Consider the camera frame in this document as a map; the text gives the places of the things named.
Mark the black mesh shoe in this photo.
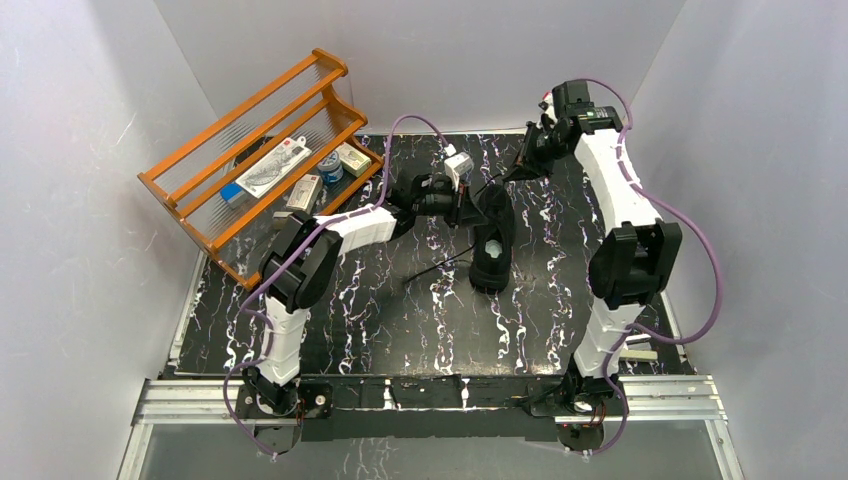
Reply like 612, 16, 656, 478
469, 184, 516, 294

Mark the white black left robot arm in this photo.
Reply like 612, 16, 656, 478
242, 174, 499, 416

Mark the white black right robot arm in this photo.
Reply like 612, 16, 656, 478
504, 79, 682, 414

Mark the small green white box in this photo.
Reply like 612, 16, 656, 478
335, 143, 372, 177

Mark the blue tape roll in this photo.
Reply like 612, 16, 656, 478
316, 150, 344, 184

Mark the beige rectangular box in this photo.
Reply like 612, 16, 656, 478
286, 174, 323, 213

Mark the white ruler set package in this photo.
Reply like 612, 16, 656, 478
235, 136, 312, 199

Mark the orange wooden shelf rack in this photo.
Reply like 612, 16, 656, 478
138, 48, 384, 289

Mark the blue eraser block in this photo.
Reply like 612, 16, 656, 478
219, 183, 247, 209

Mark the beige plastic clip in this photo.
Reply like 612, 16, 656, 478
620, 334, 659, 362

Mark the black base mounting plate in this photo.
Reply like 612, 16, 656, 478
231, 373, 623, 444

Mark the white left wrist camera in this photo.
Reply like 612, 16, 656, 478
443, 144, 474, 191

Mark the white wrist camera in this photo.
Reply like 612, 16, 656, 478
539, 91, 557, 125
443, 144, 474, 191

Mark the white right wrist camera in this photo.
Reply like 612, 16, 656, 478
539, 91, 557, 125

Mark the aluminium frame rail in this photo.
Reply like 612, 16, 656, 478
134, 375, 728, 424

